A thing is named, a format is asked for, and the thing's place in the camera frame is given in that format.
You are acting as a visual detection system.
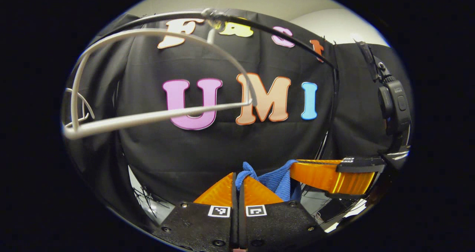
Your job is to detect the black clothes rack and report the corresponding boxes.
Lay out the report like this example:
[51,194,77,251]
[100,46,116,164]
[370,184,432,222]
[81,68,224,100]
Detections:
[100,9,340,161]

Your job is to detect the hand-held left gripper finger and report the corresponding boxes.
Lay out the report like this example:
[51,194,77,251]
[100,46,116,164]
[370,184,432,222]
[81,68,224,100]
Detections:
[239,175,327,249]
[153,172,240,251]

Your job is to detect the white hanger with wrapped hook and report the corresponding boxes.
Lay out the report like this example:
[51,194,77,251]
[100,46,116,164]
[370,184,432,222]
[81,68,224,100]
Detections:
[61,9,259,140]

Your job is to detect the blue shirt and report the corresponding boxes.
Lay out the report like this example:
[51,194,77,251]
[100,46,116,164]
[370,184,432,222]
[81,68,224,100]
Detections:
[235,159,302,202]

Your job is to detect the plain white clothes hanger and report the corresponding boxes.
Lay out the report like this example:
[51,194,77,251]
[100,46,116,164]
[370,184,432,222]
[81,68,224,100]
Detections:
[62,88,95,129]

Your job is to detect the black floor cables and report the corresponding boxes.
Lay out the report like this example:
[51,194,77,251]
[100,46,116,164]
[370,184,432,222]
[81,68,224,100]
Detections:
[132,167,175,223]

